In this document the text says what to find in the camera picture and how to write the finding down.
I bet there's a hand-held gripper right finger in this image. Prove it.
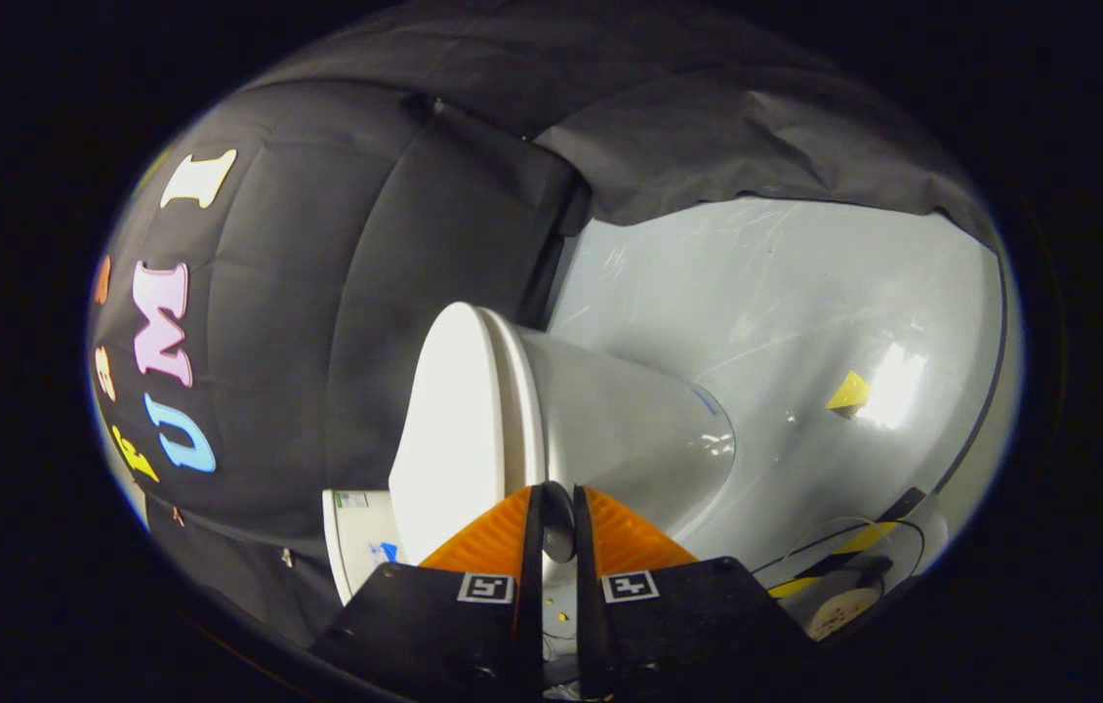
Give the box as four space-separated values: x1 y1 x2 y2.
571 485 816 703

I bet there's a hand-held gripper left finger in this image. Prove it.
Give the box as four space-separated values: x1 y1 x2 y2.
307 483 545 703

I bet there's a white toilet seat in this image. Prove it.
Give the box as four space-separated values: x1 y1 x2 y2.
473 308 551 491

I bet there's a white toilet tank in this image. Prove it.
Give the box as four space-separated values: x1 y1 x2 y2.
321 488 408 604

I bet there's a white toilet bowl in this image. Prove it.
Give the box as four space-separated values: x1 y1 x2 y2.
512 327 738 550

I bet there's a round beige disc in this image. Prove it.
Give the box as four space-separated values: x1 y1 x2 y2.
805 584 886 642

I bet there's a yellow triangle floor sticker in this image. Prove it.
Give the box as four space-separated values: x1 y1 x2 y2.
825 369 873 419

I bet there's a black backdrop cloth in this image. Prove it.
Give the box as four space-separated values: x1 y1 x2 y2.
88 0 1001 647

